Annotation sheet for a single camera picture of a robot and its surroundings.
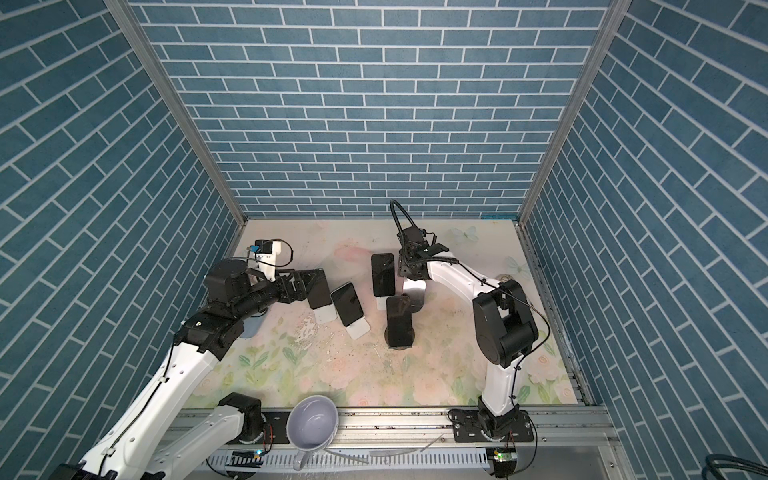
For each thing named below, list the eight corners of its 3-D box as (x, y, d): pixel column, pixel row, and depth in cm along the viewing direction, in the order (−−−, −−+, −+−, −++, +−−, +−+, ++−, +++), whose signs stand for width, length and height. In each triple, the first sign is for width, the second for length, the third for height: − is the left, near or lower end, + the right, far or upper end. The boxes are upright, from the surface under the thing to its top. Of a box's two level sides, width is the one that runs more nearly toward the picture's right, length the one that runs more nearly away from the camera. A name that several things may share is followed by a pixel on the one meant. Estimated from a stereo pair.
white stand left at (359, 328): (352, 341, 91) (351, 337, 88) (347, 331, 93) (346, 327, 90) (371, 330, 93) (371, 326, 91) (365, 320, 95) (365, 316, 93)
